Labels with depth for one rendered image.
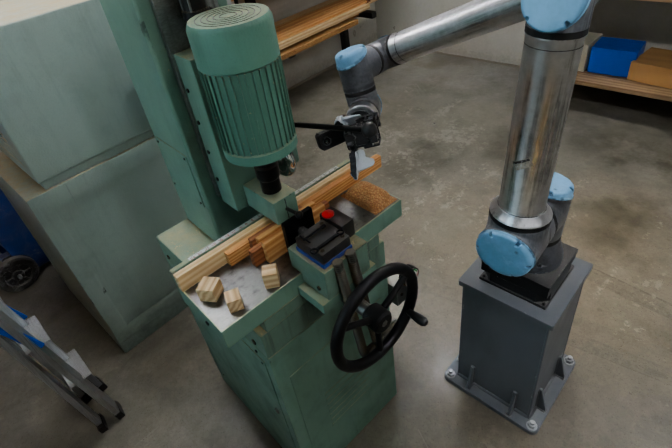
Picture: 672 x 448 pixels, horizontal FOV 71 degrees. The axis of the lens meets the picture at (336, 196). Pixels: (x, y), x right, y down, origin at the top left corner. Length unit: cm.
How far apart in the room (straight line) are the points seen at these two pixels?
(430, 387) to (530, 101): 126
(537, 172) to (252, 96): 65
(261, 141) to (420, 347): 132
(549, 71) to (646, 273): 166
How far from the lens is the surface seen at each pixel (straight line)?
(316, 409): 157
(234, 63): 96
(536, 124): 109
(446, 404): 197
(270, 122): 103
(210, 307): 115
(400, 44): 137
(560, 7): 99
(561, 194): 137
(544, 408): 197
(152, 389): 226
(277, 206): 117
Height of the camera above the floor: 171
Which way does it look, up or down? 36 degrees down
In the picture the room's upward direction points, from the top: 9 degrees counter-clockwise
